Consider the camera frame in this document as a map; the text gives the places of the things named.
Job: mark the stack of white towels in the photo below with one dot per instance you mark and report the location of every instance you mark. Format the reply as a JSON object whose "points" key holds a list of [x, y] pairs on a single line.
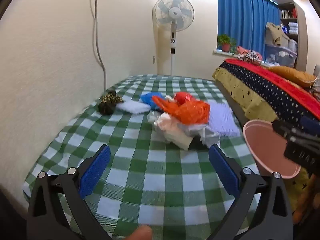
{"points": [[292, 28]]}

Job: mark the orange pillow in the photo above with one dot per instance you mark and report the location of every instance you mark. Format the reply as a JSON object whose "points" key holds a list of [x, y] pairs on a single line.
{"points": [[292, 76]]}

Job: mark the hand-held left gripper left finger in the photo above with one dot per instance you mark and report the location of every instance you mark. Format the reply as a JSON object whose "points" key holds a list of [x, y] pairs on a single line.
{"points": [[96, 172]]}

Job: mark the white windowsill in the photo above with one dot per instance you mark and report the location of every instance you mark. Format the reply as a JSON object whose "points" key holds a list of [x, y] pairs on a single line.
{"points": [[220, 52]]}

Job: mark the blue plastic bag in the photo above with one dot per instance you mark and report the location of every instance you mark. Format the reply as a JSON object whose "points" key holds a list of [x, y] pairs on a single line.
{"points": [[148, 98]]}

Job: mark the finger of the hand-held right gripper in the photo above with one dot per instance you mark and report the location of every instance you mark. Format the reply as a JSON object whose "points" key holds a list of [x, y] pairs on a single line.
{"points": [[311, 125], [281, 127]]}

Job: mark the orange plastic bag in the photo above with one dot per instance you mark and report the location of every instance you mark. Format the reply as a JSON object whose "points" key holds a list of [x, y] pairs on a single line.
{"points": [[190, 112]]}

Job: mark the beige coat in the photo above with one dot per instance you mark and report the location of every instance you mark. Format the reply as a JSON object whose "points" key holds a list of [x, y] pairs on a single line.
{"points": [[275, 33]]}

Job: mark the white lidded container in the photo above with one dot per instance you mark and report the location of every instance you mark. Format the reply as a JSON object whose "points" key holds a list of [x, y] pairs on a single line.
{"points": [[293, 45]]}

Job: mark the potted green plant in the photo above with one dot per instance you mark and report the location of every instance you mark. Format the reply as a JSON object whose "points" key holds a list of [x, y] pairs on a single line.
{"points": [[226, 46]]}

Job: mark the black white striped garment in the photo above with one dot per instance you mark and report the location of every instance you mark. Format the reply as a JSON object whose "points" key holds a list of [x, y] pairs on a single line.
{"points": [[251, 57]]}

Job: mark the clear plastic storage box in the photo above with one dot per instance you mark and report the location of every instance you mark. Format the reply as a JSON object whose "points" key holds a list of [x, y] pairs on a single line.
{"points": [[281, 56]]}

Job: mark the dark gold patterned cloth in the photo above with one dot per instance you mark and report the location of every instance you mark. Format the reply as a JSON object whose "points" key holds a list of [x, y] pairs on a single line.
{"points": [[107, 102]]}

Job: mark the white wall outlet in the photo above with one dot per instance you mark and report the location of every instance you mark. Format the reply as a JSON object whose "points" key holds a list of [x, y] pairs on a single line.
{"points": [[154, 60]]}

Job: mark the red fleece blanket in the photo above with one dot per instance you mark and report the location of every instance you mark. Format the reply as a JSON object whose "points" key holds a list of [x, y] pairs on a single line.
{"points": [[275, 80]]}

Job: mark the white fluffy cloth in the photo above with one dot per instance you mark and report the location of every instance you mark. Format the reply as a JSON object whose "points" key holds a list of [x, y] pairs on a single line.
{"points": [[132, 107]]}

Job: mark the row of books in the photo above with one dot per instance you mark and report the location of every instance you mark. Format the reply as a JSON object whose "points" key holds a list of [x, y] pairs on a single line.
{"points": [[287, 13]]}

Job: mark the blue curtain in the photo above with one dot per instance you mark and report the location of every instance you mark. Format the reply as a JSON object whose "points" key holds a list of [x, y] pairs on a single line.
{"points": [[240, 17]]}

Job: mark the pink plastic bin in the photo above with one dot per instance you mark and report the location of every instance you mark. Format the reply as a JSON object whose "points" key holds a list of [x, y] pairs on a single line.
{"points": [[265, 150]]}

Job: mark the pink garment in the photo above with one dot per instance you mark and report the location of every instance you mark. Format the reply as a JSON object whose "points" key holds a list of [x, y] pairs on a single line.
{"points": [[243, 49]]}

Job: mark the green checked tablecloth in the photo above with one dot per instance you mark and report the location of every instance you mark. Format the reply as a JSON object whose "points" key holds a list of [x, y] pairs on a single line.
{"points": [[140, 180]]}

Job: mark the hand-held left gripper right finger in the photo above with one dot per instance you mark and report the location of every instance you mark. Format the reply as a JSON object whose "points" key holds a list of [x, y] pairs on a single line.
{"points": [[225, 172]]}

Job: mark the white standing fan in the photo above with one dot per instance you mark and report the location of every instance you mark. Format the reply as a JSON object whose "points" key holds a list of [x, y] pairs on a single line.
{"points": [[173, 12]]}

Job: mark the lavender fluffy cloth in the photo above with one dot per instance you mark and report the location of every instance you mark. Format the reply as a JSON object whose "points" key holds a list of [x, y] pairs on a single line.
{"points": [[222, 120]]}

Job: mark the wooden bookshelf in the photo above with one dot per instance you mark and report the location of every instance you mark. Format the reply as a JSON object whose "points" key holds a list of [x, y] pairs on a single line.
{"points": [[302, 30]]}

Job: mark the person's left hand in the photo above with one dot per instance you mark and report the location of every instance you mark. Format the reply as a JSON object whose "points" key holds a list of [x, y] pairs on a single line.
{"points": [[138, 233]]}

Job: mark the clear plastic bag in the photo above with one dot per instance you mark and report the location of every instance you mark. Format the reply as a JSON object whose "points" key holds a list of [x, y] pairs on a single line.
{"points": [[207, 135]]}

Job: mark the yellow star bed sheet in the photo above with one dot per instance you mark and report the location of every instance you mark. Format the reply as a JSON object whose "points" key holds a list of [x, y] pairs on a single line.
{"points": [[240, 87]]}

